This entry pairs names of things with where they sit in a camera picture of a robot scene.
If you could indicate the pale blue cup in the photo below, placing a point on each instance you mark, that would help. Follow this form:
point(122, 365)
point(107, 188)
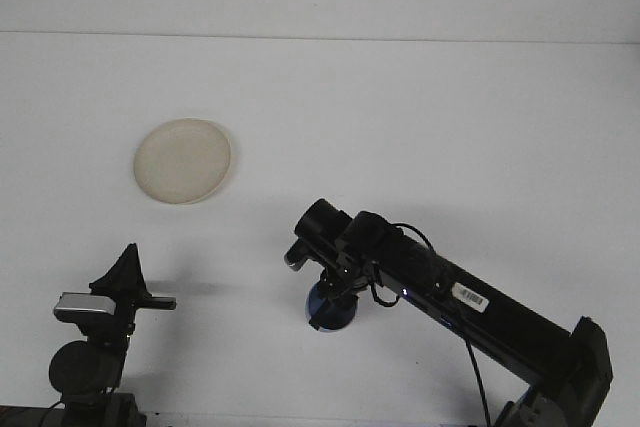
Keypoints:
point(315, 304)

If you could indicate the pale round plate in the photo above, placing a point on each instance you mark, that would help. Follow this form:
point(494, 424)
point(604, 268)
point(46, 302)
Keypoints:
point(180, 162)

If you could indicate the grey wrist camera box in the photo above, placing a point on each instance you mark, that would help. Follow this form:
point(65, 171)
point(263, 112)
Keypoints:
point(295, 259)
point(82, 304)

